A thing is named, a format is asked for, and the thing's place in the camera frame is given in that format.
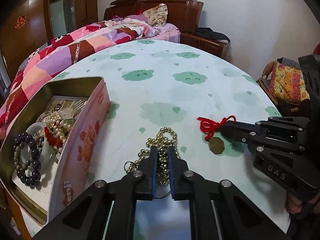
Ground dark purple bead bracelet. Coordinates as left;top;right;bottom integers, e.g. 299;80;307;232
13;132;42;186

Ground dark clothes on nightstand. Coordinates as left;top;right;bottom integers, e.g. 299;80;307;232
195;27;231;44

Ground patchwork quilt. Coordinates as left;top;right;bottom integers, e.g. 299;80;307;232
0;17;161;128

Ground pink bed sheet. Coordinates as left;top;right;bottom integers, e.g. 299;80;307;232
0;22;181;140

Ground pearl necklace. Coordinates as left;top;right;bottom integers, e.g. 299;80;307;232
43;110;75;156

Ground pink tin box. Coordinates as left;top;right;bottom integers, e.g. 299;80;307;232
1;76;110;226

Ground red double happiness decal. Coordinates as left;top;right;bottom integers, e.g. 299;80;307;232
15;16;27;29

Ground cloud pattern tablecloth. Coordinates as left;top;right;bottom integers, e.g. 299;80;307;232
55;40;290;231

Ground wicker chair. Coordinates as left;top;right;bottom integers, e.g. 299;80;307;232
257;58;310;116

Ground wooden nightstand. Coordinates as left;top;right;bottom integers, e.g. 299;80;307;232
180;33;229;60

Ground floral pillow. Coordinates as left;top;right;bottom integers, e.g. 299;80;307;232
143;3;168;27

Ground yellow floral cushion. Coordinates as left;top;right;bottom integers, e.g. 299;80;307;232
269;61;310;105

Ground person's right hand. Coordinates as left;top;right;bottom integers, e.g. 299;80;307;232
285;193;319;214

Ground green jade bangle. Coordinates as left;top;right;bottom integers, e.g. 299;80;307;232
60;118;75;137

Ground dark wooden wardrobe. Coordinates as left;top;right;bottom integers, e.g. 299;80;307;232
1;0;98;80

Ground gold bead necklace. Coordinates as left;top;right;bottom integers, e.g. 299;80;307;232
124;126;181;186

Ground wooden headboard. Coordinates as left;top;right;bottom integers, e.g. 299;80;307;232
103;0;204;34

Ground red cord gold pendant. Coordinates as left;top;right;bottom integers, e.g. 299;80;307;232
197;115;236;155

